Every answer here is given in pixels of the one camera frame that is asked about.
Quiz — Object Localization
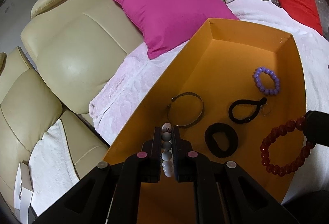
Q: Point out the red bead bracelet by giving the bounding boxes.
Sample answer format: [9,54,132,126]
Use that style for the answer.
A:
[259,115,316,178]

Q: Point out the black scrunchie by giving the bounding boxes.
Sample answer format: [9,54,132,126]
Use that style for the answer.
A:
[204,123,239,158]

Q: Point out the black looped hair tie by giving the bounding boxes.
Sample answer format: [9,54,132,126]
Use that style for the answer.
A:
[228,96,273,125]

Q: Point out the white bead bracelet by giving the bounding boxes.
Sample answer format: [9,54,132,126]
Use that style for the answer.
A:
[161,122,174,178]

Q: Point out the purple bead bracelet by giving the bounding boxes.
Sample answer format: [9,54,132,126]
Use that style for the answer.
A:
[253,66,281,97]

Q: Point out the orange cardboard box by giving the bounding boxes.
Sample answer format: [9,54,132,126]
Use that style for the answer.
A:
[105,19,306,223]

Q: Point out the thin metal bangle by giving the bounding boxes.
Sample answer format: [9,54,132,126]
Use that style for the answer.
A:
[166,91,205,129]

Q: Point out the white jewelry card box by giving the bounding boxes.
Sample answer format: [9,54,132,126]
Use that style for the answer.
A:
[14,162,34,224]

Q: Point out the white towel on sofa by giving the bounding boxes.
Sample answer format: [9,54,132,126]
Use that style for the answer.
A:
[28,120,79,216]

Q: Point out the red cushion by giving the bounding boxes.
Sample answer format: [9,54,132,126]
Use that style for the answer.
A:
[278,0,323,35]

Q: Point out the cream leather sofa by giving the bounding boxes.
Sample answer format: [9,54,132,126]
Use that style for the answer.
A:
[1,0,143,209]

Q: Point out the magenta pillow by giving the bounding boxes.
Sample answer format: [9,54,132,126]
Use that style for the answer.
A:
[113,0,237,59]

